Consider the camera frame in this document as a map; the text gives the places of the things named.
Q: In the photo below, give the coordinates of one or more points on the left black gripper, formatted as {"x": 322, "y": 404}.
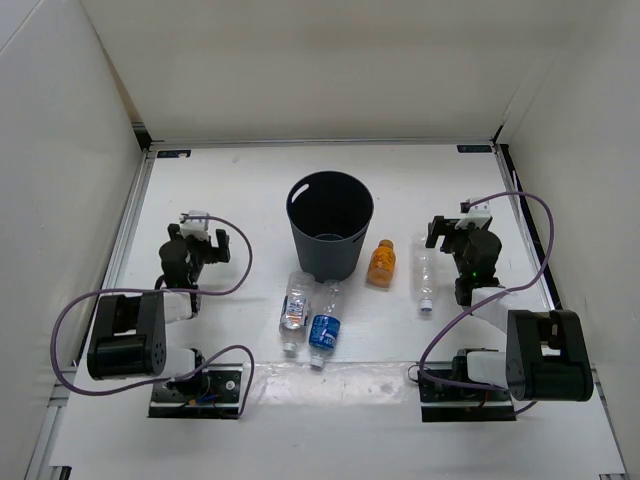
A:
{"x": 223, "y": 241}

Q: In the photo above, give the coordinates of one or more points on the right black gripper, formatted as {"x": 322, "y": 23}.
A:
{"x": 442, "y": 226}

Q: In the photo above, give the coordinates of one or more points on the orange juice bottle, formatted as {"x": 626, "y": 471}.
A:
{"x": 382, "y": 263}

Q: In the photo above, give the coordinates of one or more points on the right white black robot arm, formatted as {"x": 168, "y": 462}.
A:
{"x": 546, "y": 356}

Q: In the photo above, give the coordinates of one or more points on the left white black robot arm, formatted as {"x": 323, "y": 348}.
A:
{"x": 129, "y": 335}

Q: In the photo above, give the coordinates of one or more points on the dark grey plastic bin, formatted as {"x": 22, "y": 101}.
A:
{"x": 329, "y": 214}

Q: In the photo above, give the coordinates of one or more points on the clear unlabelled plastic bottle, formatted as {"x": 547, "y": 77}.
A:
{"x": 423, "y": 283}

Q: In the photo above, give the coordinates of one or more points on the left blue corner sticker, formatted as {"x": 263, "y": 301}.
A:
{"x": 173, "y": 154}

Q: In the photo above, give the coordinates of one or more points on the blue corner sticker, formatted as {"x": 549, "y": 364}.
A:
{"x": 173, "y": 154}
{"x": 474, "y": 149}

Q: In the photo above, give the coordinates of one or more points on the right blue corner sticker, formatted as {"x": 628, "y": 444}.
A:
{"x": 474, "y": 149}

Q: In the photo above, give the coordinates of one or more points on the clear bottle white orange label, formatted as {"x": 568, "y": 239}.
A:
{"x": 296, "y": 310}

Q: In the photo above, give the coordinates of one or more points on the clear bottle blue label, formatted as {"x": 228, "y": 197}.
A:
{"x": 326, "y": 323}

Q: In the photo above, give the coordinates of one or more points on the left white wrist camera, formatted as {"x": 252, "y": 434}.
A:
{"x": 194, "y": 224}

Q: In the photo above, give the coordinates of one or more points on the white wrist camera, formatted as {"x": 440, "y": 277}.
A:
{"x": 194, "y": 224}
{"x": 474, "y": 215}

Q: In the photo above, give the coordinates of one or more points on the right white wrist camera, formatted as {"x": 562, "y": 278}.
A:
{"x": 474, "y": 215}

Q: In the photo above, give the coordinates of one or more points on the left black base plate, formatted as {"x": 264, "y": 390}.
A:
{"x": 216, "y": 393}

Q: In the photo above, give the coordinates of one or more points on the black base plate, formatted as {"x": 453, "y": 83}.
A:
{"x": 446, "y": 404}
{"x": 216, "y": 393}

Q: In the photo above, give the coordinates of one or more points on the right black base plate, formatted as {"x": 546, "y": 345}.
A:
{"x": 446, "y": 404}

